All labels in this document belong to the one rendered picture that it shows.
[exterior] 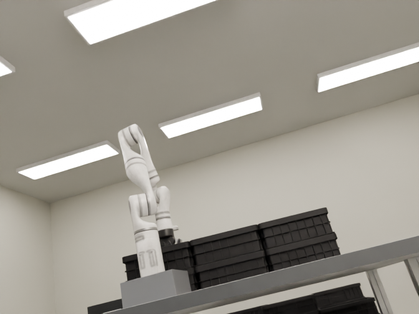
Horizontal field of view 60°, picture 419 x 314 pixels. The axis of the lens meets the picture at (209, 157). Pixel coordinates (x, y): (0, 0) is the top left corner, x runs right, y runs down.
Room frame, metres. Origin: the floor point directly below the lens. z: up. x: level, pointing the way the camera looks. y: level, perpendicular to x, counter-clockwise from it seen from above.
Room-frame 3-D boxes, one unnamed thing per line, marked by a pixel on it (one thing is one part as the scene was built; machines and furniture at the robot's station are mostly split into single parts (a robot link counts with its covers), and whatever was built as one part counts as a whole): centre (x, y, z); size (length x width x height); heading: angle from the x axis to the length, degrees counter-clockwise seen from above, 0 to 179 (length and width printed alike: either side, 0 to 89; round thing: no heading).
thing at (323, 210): (1.73, -0.29, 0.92); 0.40 x 0.30 x 0.02; 178
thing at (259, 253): (1.74, 0.01, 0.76); 0.40 x 0.30 x 0.12; 178
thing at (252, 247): (1.74, 0.01, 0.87); 0.40 x 0.30 x 0.11; 178
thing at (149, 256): (1.40, 0.31, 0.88); 0.09 x 0.09 x 0.17; 85
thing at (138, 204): (1.40, 0.31, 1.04); 0.09 x 0.09 x 0.17; 17
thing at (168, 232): (1.66, 0.28, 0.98); 0.08 x 0.08 x 0.09
